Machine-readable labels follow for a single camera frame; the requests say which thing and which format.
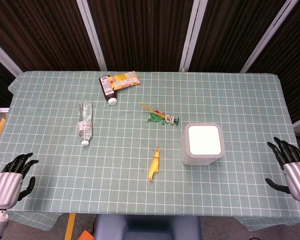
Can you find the clear plastic water bottle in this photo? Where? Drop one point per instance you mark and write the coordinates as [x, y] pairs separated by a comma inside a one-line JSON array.
[[85, 122]]

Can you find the orange object on floor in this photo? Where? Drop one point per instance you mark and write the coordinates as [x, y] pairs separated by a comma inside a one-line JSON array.
[[86, 235]]

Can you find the dark brown sauce bottle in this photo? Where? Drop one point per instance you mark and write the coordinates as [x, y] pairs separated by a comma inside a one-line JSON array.
[[107, 90]]

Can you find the yellow cardboard box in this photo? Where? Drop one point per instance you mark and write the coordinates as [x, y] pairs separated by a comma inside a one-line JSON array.
[[123, 79]]

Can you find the green checked tablecloth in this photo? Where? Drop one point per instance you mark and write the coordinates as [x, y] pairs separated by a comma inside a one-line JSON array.
[[130, 150]]

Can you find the colourful feather toy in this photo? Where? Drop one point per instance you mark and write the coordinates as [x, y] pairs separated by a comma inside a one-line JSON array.
[[160, 116]]

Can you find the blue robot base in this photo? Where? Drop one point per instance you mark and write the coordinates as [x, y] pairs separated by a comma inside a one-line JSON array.
[[146, 227]]

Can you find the yellow rubber chicken toy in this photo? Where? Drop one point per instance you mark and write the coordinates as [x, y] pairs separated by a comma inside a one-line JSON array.
[[154, 167]]

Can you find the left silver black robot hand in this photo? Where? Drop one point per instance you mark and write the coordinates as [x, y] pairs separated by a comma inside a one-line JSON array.
[[5, 184]]

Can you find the dark slatted folding screen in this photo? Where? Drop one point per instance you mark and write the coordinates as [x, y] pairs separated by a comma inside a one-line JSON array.
[[145, 32]]

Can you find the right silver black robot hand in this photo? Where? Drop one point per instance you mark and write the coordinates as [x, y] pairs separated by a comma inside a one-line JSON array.
[[295, 175]]

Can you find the white cube container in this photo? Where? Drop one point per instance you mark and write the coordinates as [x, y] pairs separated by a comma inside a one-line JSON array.
[[202, 145]]

